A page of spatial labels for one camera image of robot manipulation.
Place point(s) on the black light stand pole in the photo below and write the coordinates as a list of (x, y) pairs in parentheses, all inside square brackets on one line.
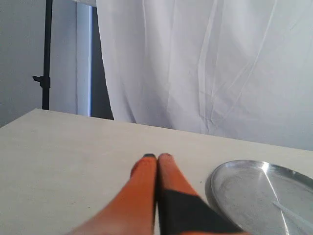
[(45, 80)]

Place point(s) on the white vertical panel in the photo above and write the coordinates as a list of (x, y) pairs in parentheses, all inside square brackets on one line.
[(84, 58)]

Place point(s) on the round silver metal plate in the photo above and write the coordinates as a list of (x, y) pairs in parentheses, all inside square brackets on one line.
[(262, 198)]

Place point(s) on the white backdrop curtain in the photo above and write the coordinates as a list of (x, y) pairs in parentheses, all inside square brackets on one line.
[(240, 69)]

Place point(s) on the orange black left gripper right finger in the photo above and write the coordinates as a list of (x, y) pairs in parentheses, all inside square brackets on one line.
[(181, 210)]

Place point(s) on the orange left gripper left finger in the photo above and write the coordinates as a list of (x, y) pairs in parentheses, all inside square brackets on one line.
[(132, 210)]

